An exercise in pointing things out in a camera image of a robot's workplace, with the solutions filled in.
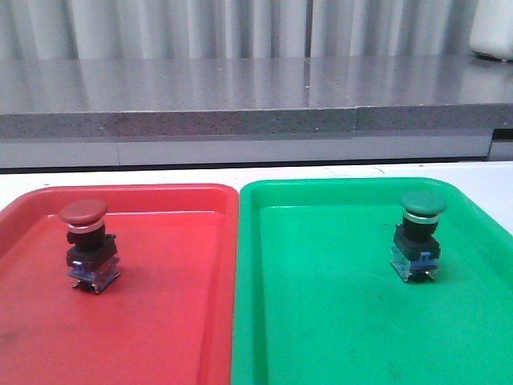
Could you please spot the green mushroom push button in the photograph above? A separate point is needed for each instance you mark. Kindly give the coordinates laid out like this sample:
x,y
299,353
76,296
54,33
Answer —
x,y
415,250

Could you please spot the red mushroom push button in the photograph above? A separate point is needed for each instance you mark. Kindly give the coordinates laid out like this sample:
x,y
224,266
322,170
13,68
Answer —
x,y
93,258

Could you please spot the green plastic tray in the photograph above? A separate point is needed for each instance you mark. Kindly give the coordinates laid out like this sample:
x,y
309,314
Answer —
x,y
318,302

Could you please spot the red plastic tray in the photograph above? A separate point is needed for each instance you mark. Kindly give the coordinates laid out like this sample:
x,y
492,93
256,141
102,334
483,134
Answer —
x,y
167,319

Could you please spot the grey speckled stone platform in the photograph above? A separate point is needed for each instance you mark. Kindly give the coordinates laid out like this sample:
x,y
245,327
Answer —
x,y
141,113

